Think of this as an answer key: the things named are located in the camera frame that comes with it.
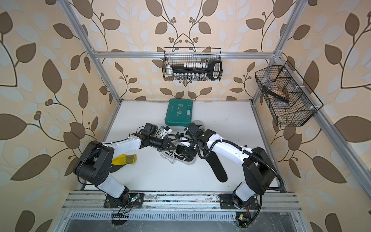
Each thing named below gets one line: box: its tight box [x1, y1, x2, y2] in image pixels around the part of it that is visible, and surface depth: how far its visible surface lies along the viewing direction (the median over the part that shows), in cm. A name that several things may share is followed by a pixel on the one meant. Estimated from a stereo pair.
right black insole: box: [203, 149, 229, 183], surface depth 86 cm
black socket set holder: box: [167, 59, 223, 80], surface depth 86 cm
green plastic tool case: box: [164, 98, 194, 127], surface depth 110 cm
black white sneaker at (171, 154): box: [159, 147, 195, 165], surface depth 86 cm
